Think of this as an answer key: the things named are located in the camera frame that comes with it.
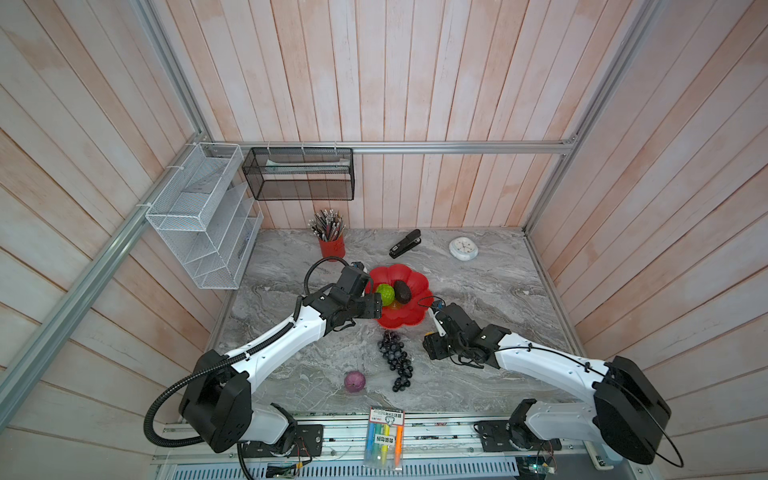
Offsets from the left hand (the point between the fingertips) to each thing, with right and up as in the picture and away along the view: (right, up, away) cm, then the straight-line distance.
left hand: (370, 308), depth 83 cm
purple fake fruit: (-4, -19, -5) cm, 20 cm away
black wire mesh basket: (-26, +45, +21) cm, 56 cm away
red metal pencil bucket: (-14, +18, +21) cm, 31 cm away
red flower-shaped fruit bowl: (+10, -4, +12) cm, 17 cm away
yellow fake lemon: (+8, -2, +16) cm, 18 cm away
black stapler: (+14, +20, +31) cm, 40 cm away
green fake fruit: (+5, +3, +12) cm, 13 cm away
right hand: (+18, -10, +3) cm, 21 cm away
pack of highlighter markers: (+4, -31, -11) cm, 33 cm away
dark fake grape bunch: (+6, -12, 0) cm, 13 cm away
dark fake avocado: (+10, +3, +14) cm, 17 cm away
